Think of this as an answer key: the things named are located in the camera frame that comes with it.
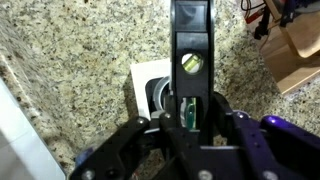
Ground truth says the white cardboard box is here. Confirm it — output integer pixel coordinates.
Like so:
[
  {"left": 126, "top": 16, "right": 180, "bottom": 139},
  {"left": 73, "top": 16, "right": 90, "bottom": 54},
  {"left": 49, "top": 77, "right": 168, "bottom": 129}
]
[{"left": 129, "top": 57, "right": 174, "bottom": 122}]

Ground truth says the black spirit level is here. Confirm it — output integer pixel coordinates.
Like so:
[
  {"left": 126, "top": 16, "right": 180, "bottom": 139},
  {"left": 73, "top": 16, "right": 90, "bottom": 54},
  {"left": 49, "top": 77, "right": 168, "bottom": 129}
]
[{"left": 170, "top": 0, "right": 215, "bottom": 148}]

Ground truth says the black stand leg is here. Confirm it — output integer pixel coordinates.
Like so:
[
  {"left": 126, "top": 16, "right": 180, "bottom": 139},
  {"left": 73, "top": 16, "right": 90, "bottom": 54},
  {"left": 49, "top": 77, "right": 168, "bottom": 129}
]
[{"left": 253, "top": 0, "right": 273, "bottom": 42}]

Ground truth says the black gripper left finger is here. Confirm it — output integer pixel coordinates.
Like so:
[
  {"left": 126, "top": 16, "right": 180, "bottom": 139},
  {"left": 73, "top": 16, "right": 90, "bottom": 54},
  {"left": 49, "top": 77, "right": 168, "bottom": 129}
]
[{"left": 69, "top": 111, "right": 202, "bottom": 180}]

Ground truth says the light wooden furniture piece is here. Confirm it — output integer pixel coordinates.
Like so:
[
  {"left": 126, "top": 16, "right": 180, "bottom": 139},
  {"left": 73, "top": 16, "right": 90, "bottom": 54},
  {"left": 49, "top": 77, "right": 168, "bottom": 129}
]
[{"left": 259, "top": 0, "right": 320, "bottom": 97}]

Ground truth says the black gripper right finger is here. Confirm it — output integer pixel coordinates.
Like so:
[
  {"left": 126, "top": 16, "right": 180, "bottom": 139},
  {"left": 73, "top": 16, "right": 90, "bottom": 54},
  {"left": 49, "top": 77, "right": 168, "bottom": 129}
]
[{"left": 212, "top": 92, "right": 320, "bottom": 180}]

